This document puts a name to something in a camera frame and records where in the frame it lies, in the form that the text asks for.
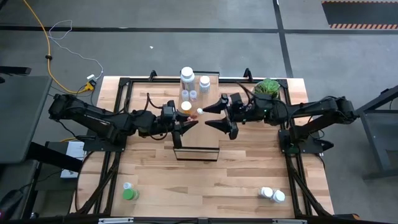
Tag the hazard-striped black mat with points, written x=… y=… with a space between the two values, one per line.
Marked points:
x=360 y=12

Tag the black table frame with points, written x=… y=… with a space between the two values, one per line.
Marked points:
x=140 y=81

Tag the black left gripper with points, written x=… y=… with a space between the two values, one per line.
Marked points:
x=166 y=126

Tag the black clamp bracket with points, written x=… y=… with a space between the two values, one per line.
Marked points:
x=247 y=74
x=152 y=75

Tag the silver metal bracket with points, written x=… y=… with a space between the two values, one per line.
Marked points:
x=115 y=220
x=289 y=221

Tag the black flat panel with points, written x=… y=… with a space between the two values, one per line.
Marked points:
x=15 y=70

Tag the white plug adapter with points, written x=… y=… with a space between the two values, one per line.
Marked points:
x=91 y=76

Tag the orange bottle white cap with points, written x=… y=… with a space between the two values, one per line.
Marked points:
x=186 y=105

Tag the squat white medicine bottle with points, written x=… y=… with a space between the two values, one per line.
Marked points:
x=266 y=192
x=277 y=196

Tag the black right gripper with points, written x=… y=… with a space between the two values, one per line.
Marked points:
x=252 y=112

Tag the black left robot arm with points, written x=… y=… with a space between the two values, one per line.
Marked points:
x=93 y=116

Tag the white power supply box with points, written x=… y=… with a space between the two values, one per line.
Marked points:
x=74 y=148

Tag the wooden shelf black metal frame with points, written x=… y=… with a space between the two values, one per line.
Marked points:
x=199 y=140

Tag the medium white medicine bottle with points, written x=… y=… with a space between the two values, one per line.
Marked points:
x=204 y=80

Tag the small red bottle white cap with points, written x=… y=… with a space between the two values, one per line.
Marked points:
x=200 y=111

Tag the black desk leg beam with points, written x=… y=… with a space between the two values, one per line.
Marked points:
x=56 y=157

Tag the grey desk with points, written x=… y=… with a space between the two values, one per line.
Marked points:
x=21 y=118

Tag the black metal stand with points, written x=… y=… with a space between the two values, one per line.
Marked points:
x=376 y=146

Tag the potted succulent triangle-pattern pot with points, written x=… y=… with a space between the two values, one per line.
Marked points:
x=267 y=87

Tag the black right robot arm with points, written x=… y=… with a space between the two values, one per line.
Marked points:
x=314 y=107

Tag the green medicine bottle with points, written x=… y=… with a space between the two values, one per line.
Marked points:
x=128 y=194

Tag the black rounded device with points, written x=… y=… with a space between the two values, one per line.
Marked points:
x=9 y=200

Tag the large white medicine bottle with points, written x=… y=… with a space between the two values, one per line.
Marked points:
x=187 y=73

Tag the black orange clamp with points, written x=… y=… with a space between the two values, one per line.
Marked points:
x=354 y=216

